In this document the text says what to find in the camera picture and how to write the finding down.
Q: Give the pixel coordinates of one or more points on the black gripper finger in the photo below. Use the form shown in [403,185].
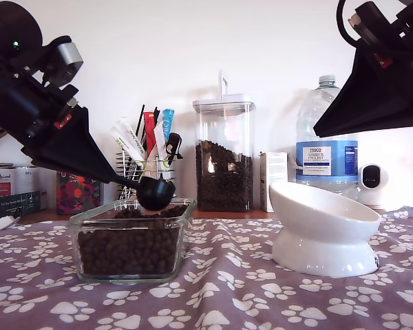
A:
[382,115]
[359,93]

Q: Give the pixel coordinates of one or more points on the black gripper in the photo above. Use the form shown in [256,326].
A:
[34,113]

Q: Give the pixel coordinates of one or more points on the black plastic measuring scoop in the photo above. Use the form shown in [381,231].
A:
[155,196]

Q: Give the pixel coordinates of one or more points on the brown cat food kibble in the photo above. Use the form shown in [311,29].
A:
[223,182]
[127,247]

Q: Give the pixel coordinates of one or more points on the clear glass food container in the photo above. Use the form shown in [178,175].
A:
[184,233]

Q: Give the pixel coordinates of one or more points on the white ceramic cat bowl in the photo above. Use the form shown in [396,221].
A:
[323,247]

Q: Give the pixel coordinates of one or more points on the floral patterned tin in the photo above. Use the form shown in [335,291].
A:
[75,199]

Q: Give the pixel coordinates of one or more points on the white green print sachet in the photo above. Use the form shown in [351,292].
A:
[124,142]
[129,129]

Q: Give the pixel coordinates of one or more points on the large clear water bottle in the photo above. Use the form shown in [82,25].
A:
[327,161]

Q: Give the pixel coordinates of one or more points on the thin black stick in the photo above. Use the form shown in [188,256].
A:
[139,119]

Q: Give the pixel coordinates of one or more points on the white red labelled can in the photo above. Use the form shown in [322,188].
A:
[0,178]

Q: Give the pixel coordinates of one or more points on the dark green printed box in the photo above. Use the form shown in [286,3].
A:
[13,206]

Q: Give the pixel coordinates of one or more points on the red sachet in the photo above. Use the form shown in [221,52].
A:
[148,127]

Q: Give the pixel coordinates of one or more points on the plain white sachet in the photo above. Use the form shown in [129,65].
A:
[160,141]

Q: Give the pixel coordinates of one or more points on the blue sachet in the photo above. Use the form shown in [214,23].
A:
[168,120]

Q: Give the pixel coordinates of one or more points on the black clip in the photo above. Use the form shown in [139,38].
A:
[173,139]

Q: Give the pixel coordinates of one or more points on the white printed carton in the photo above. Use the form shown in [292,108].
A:
[273,182]

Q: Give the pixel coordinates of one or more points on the tall clear storage jar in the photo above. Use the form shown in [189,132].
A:
[223,123]

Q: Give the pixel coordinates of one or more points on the purple paw print cloth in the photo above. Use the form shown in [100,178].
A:
[227,302]

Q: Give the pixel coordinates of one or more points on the small white round camera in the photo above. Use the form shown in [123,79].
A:
[371,182]

